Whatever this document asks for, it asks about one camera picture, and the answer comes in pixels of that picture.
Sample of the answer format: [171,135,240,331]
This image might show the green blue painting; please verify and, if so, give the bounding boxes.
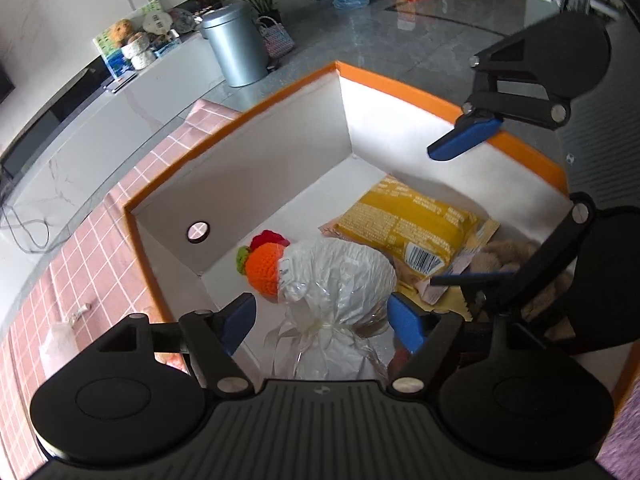
[92,30,126,80]

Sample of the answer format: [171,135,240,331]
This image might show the brown teddy bear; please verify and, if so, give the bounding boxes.
[109,19,136,43]

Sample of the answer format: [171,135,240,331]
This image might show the brown plush cloth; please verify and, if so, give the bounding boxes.
[470,240,576,321]

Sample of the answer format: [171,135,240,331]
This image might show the grey decor plate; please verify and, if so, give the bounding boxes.
[169,7,197,33]

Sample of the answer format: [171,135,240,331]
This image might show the wall television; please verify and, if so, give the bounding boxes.
[0,60,16,106]

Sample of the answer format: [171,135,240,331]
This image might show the pink checked tablecloth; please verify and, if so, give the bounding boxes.
[0,100,246,461]

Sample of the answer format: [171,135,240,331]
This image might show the white marble tv cabinet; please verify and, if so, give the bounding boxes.
[0,35,226,251]

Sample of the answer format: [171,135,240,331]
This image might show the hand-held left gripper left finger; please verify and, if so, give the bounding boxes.
[92,292,257,401]

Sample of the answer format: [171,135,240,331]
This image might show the clear plastic wrapper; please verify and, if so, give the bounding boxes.
[42,322,76,361]

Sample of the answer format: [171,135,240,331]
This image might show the black cables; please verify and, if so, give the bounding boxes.
[0,205,51,256]

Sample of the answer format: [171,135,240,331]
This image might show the crochet bouquet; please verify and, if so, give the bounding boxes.
[235,230,398,381]

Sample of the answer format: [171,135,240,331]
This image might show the grey metal trash can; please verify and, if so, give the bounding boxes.
[197,1,271,88]

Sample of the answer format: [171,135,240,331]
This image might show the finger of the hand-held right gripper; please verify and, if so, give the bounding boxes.
[430,192,597,323]
[426,27,573,162]

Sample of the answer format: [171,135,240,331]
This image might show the purple rug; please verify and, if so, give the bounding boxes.
[597,395,640,480]

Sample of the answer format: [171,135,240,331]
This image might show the grey laptop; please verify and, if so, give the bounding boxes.
[105,71,138,93]

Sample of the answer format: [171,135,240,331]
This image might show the yellow snack packet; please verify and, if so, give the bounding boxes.
[334,175,501,283]

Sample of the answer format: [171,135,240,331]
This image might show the teddy bear on stand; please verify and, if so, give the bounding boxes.
[121,32,157,71]

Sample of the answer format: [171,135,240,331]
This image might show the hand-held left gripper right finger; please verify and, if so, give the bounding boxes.
[386,292,548,401]

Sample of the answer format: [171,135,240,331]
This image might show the woven basket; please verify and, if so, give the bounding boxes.
[256,16,296,59]

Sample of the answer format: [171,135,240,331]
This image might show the orange cardboard box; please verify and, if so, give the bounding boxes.
[122,60,638,401]

